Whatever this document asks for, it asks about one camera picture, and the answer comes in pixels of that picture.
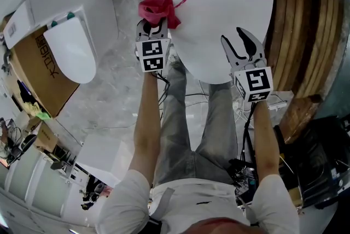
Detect small cardboard box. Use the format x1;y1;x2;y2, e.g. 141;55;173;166
34;121;59;154

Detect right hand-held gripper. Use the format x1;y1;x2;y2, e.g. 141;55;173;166
220;27;275;104

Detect white toilet with green hinges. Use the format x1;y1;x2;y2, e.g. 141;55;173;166
3;0;120;85

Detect black appliance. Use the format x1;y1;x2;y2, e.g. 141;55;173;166
296;115;350;209

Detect white power adapter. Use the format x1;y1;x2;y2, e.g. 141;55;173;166
269;100;288;112

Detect wooden slat platform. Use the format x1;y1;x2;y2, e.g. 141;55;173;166
262;0;347;144

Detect yellow green cloth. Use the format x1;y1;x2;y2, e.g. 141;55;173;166
25;101;52;121

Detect pink cloth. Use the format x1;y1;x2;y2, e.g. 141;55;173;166
138;0;188;30

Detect black cable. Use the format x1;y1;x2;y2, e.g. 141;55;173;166
240;102;258;163
156;71;172;119

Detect person's grey jeans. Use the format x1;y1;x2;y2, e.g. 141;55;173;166
152;60;239;188

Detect large cardboard box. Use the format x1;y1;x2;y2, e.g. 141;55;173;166
9;26;80;119

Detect person's left forearm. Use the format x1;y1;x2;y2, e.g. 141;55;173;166
127;71;162;188

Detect white toilet lid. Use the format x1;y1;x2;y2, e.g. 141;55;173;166
162;0;275;85

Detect person's white shirt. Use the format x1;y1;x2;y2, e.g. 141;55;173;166
95;169;301;234

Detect person's right forearm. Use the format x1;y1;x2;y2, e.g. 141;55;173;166
252;101;282;182

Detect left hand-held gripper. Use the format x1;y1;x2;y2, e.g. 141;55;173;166
135;17;171;73

